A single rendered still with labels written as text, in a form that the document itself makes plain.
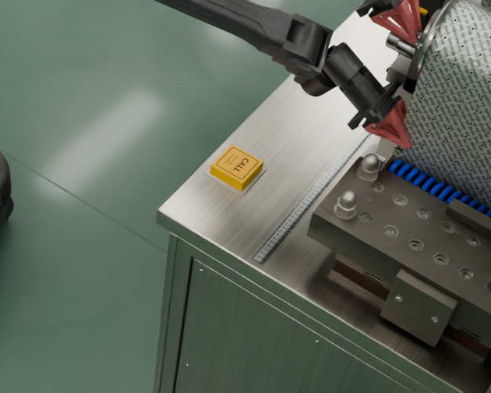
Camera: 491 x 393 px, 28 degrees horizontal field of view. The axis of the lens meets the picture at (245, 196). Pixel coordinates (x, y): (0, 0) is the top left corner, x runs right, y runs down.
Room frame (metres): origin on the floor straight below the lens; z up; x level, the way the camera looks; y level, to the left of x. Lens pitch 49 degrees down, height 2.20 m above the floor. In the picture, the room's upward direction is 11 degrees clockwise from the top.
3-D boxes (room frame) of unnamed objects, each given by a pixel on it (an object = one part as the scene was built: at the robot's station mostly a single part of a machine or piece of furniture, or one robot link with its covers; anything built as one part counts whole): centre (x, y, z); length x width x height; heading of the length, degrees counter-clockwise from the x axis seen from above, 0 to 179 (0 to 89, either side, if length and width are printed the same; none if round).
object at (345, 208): (1.04, -0.16, 1.05); 0.04 x 0.04 x 0.04
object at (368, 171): (1.13, -0.19, 1.05); 0.04 x 0.04 x 0.04
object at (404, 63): (1.29, -0.23, 1.05); 0.06 x 0.05 x 0.31; 65
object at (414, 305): (0.92, -0.30, 0.97); 0.10 x 0.03 x 0.11; 65
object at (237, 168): (1.19, 0.03, 0.91); 0.07 x 0.07 x 0.02; 65
